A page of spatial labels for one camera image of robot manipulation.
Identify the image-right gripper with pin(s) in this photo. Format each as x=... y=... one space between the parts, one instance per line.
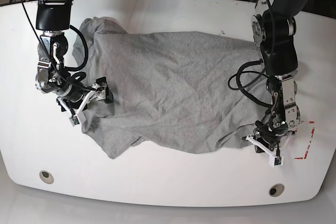
x=271 y=144

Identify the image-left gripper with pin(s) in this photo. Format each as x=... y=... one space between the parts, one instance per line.
x=76 y=101

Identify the grey t-shirt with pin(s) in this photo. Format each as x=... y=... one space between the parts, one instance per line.
x=169 y=88

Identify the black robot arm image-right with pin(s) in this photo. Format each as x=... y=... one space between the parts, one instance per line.
x=274 y=27

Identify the right table grommet hole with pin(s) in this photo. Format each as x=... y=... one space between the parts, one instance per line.
x=276 y=190

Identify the table grommet hole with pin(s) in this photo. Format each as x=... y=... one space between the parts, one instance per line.
x=46 y=177
x=276 y=190

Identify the red tape rectangle marking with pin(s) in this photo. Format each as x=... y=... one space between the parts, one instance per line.
x=302 y=140

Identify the left table grommet hole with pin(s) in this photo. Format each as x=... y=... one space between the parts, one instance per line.
x=46 y=177

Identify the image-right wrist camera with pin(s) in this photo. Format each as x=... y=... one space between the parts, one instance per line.
x=276 y=161

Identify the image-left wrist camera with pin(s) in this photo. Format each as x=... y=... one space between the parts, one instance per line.
x=77 y=119

